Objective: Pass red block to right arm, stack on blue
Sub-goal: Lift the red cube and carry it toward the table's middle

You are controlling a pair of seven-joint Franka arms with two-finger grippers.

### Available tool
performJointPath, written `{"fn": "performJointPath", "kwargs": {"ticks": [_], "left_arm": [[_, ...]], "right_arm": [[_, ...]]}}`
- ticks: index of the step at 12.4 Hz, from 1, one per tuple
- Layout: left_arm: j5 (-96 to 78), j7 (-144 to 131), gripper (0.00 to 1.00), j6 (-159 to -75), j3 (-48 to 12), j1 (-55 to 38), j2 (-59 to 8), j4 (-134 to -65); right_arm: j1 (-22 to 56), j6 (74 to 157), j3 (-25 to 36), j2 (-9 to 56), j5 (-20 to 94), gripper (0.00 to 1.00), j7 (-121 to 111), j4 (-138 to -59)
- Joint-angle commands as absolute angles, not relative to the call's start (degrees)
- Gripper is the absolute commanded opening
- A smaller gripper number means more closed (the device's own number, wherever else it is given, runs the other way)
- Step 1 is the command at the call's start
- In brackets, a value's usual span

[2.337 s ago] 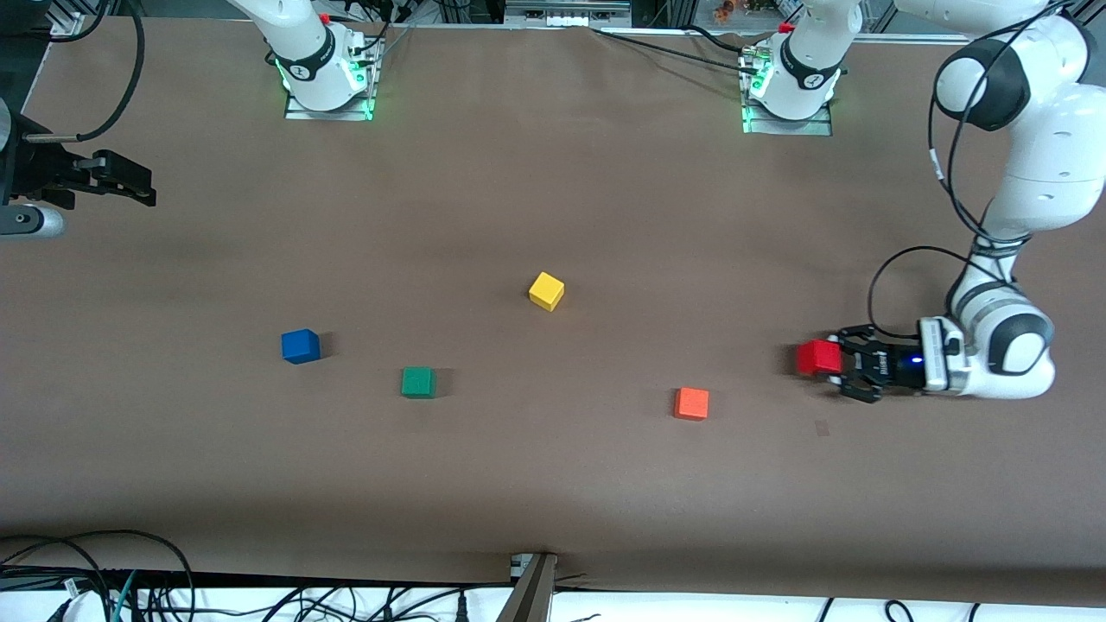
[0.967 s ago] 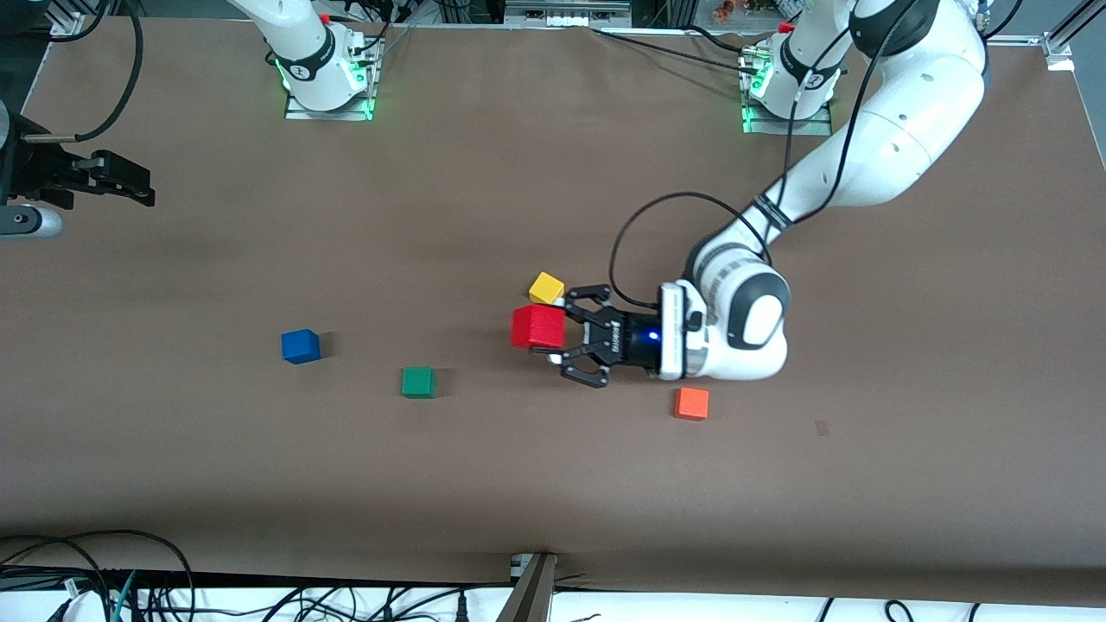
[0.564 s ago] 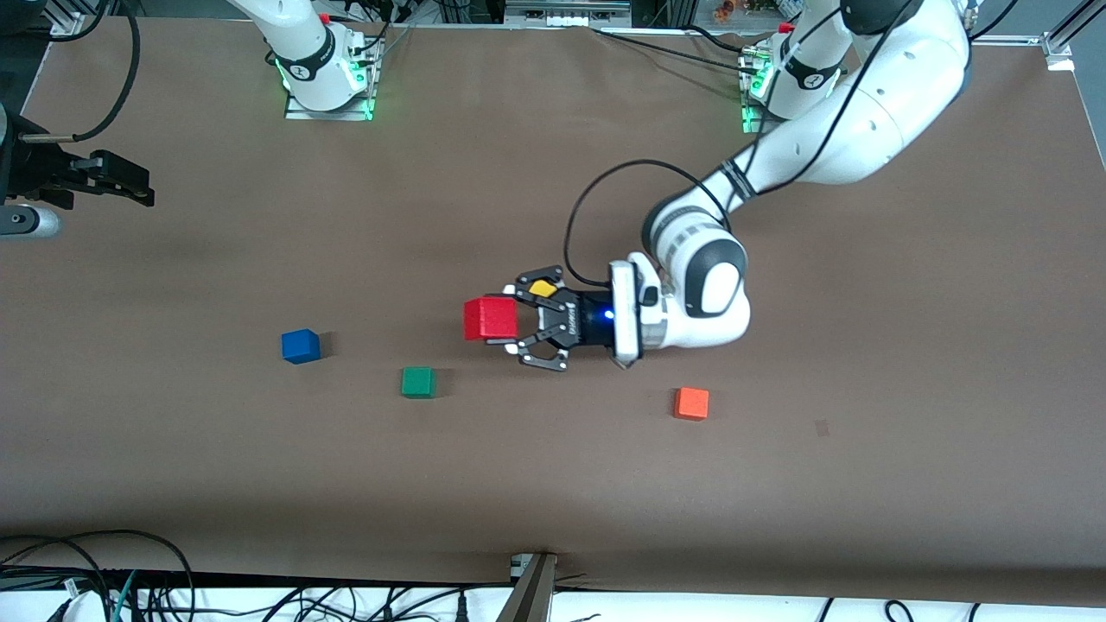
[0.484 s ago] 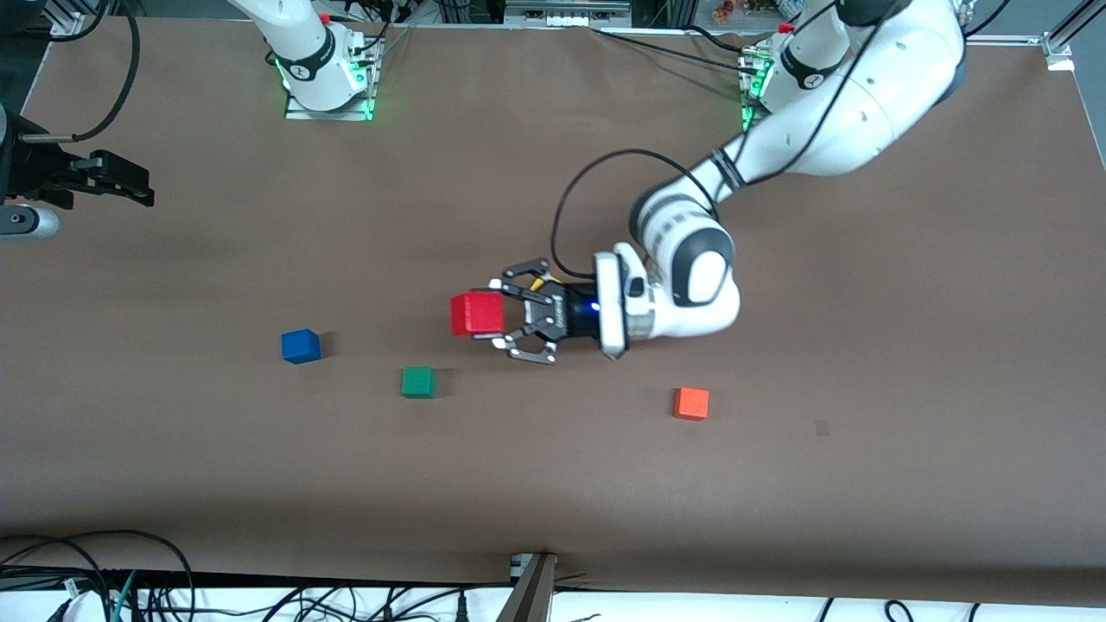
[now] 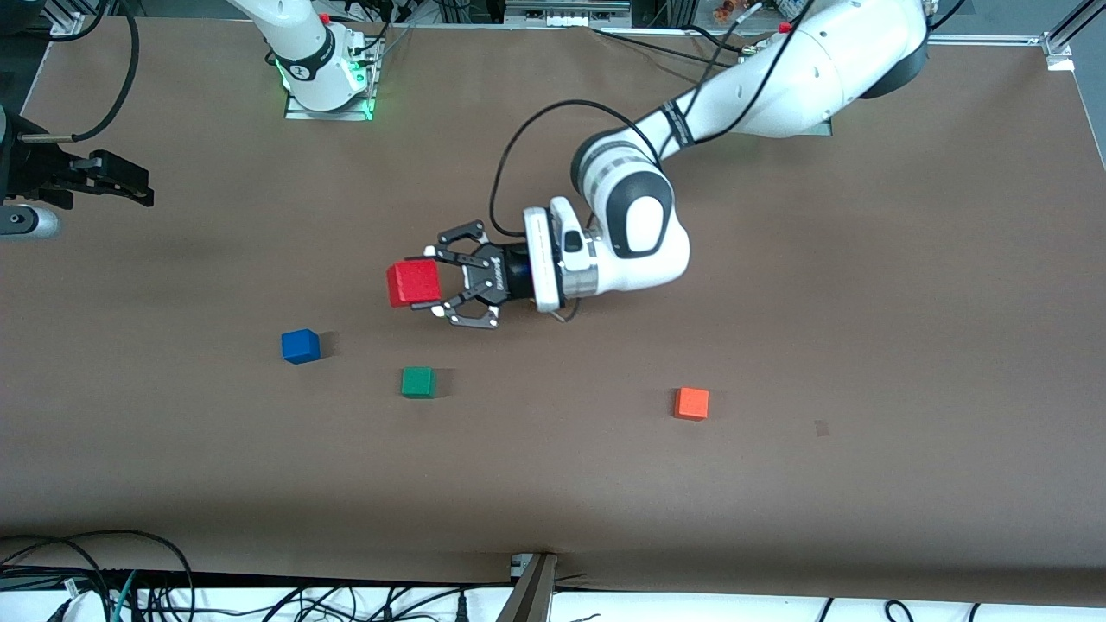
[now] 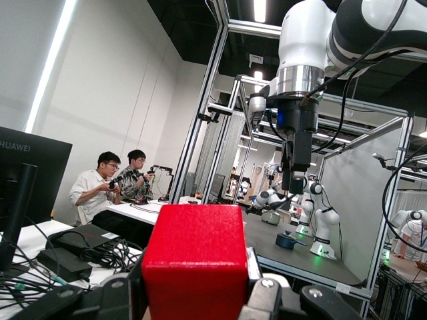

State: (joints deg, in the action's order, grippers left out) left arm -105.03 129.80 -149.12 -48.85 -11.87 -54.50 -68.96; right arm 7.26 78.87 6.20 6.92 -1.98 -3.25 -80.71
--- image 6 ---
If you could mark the black Huawei monitor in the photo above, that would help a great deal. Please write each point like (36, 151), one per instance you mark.
(33, 166)

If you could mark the white work table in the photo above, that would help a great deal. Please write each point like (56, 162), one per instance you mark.
(146, 210)

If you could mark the pale green pot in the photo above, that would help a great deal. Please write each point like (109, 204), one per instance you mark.
(271, 217)

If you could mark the red wooden block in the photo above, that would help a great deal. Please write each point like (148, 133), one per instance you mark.
(197, 253)

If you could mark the flat black box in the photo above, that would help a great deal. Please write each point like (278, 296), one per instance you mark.
(83, 235)

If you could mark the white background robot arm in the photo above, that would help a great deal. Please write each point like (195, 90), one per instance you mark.
(272, 198)
(325, 220)

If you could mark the black frame-mounted camera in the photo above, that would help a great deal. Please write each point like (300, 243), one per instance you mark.
(213, 113)
(383, 160)

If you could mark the long white light strip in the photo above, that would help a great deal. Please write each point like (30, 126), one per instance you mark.
(50, 66)

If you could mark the dark background table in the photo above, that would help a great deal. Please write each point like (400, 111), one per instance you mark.
(300, 263)

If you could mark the person in white shirt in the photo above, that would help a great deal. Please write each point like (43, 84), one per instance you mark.
(90, 196)

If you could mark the aluminium cell frame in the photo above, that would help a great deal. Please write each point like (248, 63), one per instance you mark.
(200, 110)

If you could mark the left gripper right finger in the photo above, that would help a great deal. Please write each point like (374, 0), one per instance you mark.
(273, 300)

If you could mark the black power brick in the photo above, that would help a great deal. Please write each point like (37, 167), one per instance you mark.
(63, 265)

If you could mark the person in patterned shirt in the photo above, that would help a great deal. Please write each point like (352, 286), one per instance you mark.
(133, 186)

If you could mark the blue pot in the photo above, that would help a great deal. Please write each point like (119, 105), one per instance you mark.
(288, 240)

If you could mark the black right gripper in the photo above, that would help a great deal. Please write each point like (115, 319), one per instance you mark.
(297, 115)

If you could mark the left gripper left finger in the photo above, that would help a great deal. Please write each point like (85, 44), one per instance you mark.
(100, 303)

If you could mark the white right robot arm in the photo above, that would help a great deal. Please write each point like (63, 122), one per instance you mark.
(300, 40)

